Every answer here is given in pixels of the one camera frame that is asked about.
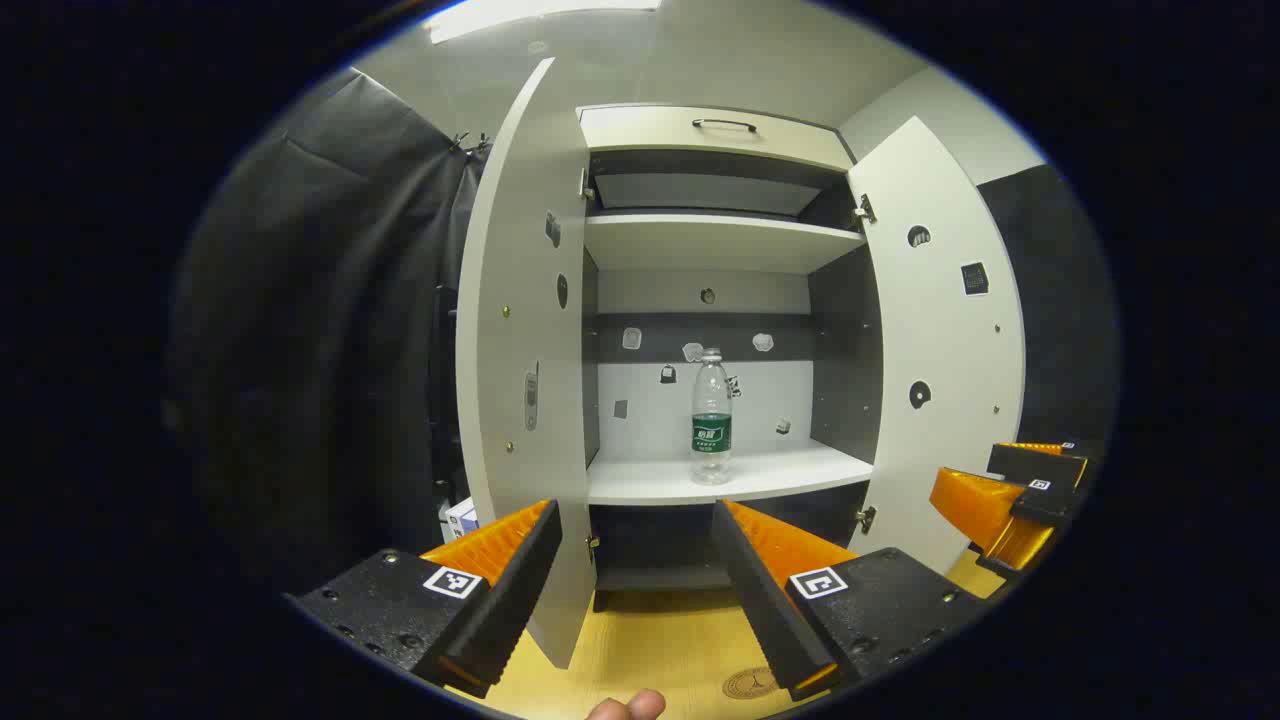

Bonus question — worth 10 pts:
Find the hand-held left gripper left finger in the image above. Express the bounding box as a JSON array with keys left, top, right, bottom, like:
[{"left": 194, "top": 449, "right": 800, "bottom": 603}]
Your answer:
[{"left": 285, "top": 498, "right": 563, "bottom": 699}]

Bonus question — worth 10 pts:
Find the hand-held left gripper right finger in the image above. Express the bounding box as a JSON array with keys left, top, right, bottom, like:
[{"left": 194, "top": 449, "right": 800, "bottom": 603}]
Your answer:
[{"left": 710, "top": 498, "right": 991, "bottom": 703}]

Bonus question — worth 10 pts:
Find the round brown coaster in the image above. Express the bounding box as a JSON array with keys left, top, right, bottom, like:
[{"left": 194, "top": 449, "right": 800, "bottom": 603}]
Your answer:
[{"left": 722, "top": 667, "right": 781, "bottom": 701}]

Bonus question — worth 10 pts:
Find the white cabinet door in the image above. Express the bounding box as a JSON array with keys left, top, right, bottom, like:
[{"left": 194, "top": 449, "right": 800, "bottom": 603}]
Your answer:
[
  {"left": 848, "top": 116, "right": 1028, "bottom": 576},
  {"left": 455, "top": 57, "right": 601, "bottom": 669}
]

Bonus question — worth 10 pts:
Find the clear plastic bottle green label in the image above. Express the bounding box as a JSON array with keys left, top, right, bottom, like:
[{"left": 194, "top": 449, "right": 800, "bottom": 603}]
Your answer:
[{"left": 690, "top": 347, "right": 734, "bottom": 487}]

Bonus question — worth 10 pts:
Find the white and grey cabinet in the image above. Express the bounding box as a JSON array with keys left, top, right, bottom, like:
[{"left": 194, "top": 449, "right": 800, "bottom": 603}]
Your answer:
[{"left": 577, "top": 103, "right": 883, "bottom": 613}]

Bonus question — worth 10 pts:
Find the white cabinet drawer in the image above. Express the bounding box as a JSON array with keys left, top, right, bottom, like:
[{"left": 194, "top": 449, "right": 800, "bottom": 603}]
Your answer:
[{"left": 580, "top": 105, "right": 853, "bottom": 173}]

